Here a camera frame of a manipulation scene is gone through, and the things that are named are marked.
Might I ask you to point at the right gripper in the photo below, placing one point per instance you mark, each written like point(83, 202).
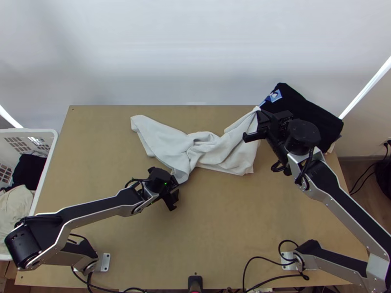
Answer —
point(265, 129)

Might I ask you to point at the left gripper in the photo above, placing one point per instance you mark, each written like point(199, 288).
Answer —
point(172, 195)

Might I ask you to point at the white t-shirt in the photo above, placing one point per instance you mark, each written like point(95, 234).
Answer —
point(171, 143)

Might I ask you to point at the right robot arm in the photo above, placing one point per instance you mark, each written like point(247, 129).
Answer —
point(333, 189)

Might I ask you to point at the pile of folded clothes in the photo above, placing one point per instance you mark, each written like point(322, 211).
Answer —
point(308, 110)

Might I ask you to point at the white laundry basket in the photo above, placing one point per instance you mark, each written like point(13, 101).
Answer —
point(45, 143)

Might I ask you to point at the black garment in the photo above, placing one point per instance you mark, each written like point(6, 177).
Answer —
point(29, 169)

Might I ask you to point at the beige garment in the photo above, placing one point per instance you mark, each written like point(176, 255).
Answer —
point(13, 204)

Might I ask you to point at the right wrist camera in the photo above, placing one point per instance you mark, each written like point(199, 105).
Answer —
point(282, 122)

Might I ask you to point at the white wall socket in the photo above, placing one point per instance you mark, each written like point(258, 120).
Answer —
point(385, 142)

